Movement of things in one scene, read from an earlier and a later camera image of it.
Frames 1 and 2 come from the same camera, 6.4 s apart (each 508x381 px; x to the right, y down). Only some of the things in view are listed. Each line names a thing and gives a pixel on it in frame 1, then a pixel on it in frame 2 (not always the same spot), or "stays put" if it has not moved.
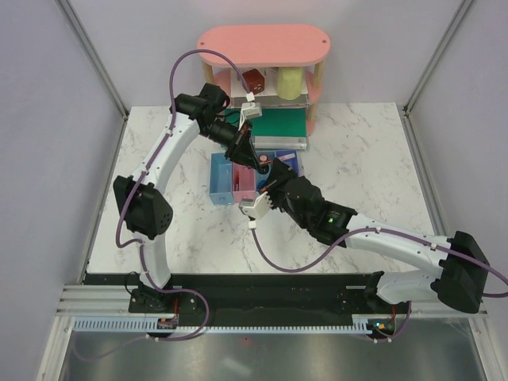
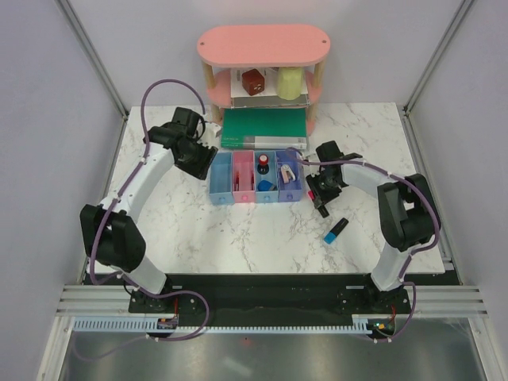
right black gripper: x=281 y=173 → x=321 y=198
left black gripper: x=242 y=151 → x=200 y=171
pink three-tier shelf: x=255 y=46 stays put
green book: x=275 y=128 stays put
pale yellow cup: x=289 y=82 stays put
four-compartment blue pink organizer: x=229 y=182 stays put
